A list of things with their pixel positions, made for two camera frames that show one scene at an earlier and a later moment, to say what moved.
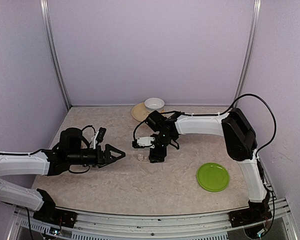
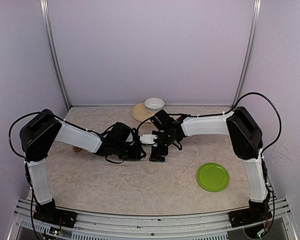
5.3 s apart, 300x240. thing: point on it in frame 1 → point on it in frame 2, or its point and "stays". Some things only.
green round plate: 213,177 stays
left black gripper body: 100,161 → 128,155
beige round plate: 139,112 stays
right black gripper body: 156,154 stays
